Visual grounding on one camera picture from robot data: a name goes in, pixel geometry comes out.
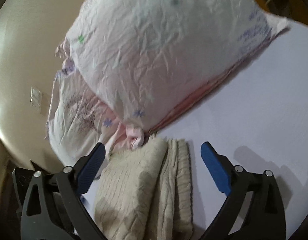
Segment pink floral pillow with tree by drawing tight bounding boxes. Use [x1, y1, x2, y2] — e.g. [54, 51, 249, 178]
[45, 39, 145, 165]

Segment beige cable-knit sweater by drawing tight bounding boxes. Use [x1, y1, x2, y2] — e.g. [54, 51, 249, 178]
[94, 137, 193, 239]

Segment white wall switch plate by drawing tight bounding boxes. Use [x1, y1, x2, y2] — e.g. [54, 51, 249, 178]
[30, 86, 43, 114]

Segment pink floral pillow right side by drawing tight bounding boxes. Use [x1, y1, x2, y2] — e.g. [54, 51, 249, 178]
[58, 0, 288, 132]

